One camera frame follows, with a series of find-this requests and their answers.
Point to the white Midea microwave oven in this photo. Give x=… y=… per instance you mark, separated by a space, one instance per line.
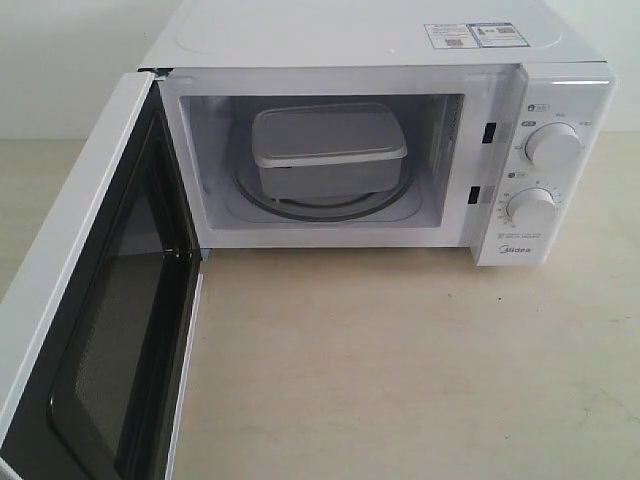
x=466 y=114

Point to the instruction label sticker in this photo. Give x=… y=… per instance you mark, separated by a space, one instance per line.
x=475 y=35

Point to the white upper microwave knob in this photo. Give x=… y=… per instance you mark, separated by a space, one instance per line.
x=553 y=145

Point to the white microwave door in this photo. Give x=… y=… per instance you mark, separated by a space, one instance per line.
x=97 y=325

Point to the white plastic lidded container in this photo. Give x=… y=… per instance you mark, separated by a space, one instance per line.
x=327 y=150

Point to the white microwave knob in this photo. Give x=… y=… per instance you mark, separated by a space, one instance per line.
x=553 y=145
x=531 y=208

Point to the white lower microwave knob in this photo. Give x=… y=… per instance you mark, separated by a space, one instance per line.
x=531 y=208

